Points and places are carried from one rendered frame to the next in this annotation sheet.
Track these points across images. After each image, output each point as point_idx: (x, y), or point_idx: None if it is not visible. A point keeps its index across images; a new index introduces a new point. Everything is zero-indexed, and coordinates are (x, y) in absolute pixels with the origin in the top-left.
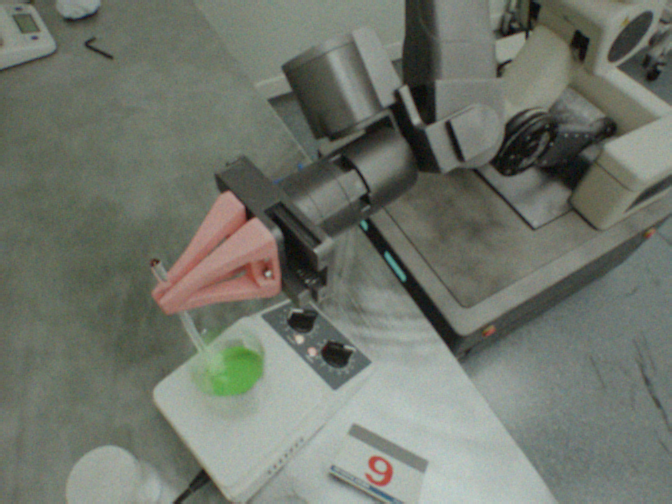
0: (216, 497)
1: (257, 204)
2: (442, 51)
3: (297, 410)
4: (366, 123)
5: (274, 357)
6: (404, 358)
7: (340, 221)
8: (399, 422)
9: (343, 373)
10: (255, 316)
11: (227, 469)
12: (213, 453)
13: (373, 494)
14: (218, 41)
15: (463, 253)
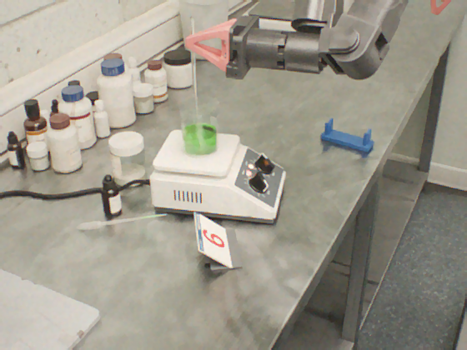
0: (150, 202)
1: (238, 23)
2: (354, 3)
3: (208, 167)
4: (308, 23)
5: (226, 151)
6: (298, 233)
7: (263, 49)
8: (253, 247)
9: (249, 190)
10: (244, 146)
11: (160, 161)
12: (163, 155)
13: (197, 231)
14: (424, 71)
15: None
